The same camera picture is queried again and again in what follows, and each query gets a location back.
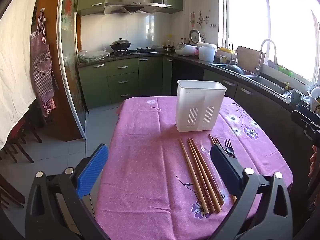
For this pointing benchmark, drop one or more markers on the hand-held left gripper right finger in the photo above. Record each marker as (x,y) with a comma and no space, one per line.
(225,170)

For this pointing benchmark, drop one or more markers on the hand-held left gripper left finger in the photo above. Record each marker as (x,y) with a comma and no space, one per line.
(92,172)

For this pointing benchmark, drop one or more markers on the plain wooden chopstick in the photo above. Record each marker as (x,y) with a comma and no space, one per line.
(216,141)
(219,141)
(203,167)
(215,182)
(192,177)
(211,139)

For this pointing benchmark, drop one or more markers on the metal fork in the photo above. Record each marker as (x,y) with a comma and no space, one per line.
(228,148)

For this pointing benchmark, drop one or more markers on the red patterned wooden chopstick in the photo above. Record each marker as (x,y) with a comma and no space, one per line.
(202,180)

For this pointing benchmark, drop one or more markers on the clear plastic spoon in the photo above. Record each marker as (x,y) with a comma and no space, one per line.
(203,147)

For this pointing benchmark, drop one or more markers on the white plastic utensil holder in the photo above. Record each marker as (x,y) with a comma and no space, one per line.
(192,97)

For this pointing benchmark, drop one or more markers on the person's right hand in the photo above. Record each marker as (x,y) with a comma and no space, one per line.
(314,162)

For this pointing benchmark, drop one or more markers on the dish rack with dishes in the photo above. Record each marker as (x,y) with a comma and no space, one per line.
(315,95)

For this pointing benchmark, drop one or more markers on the soap dispenser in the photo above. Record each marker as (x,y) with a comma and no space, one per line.
(287,87)

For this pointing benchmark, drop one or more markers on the steel kitchen sink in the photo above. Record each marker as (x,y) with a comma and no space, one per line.
(270,83)

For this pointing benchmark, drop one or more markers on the green tray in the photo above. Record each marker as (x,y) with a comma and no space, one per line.
(282,69)

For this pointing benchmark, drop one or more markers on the pink floral tablecloth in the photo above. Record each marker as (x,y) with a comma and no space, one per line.
(150,155)

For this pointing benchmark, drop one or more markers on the steel kitchen faucet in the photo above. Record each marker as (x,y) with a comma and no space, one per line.
(260,60)

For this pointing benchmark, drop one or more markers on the dark wooden chair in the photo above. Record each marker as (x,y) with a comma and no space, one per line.
(10,192)
(20,140)

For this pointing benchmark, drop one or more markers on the wooden cutting board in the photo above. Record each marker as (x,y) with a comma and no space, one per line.
(250,55)

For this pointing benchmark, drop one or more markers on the black pan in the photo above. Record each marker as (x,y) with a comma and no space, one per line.
(235,69)

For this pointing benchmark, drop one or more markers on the green base cabinet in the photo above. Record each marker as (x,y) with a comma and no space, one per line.
(125,80)

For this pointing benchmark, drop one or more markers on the pale yellow cup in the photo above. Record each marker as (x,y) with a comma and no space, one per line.
(223,59)

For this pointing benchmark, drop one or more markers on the yellow tray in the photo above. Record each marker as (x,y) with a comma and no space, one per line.
(226,50)

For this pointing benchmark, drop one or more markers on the glass sliding door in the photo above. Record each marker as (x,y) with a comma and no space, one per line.
(70,67)

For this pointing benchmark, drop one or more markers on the kitchen window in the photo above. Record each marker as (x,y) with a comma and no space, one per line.
(250,25)

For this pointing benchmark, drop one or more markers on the black kitchen countertop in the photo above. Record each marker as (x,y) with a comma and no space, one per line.
(190,59)

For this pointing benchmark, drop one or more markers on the checkered apron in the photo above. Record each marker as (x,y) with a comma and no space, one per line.
(41,67)

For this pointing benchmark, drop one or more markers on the plastic bag of greens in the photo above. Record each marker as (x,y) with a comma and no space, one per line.
(92,55)

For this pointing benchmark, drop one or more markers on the white lidded bucket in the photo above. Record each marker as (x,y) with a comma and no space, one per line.
(206,52)

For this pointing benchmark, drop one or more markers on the white rice cooker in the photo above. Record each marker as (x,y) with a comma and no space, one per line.
(185,50)

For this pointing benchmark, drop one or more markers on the black gas stove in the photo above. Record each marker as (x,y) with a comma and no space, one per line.
(136,52)

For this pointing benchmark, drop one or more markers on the white hanging cloth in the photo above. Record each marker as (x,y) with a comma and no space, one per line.
(15,67)

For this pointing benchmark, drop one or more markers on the black wok with lid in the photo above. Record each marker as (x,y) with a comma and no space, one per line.
(120,44)

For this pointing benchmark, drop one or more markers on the small pot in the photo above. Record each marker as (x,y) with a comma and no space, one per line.
(168,48)

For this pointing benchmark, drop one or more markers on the round metal lid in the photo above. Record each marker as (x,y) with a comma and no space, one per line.
(195,36)

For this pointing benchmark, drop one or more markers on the wall hooks with utensils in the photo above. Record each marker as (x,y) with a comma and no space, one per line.
(200,20)

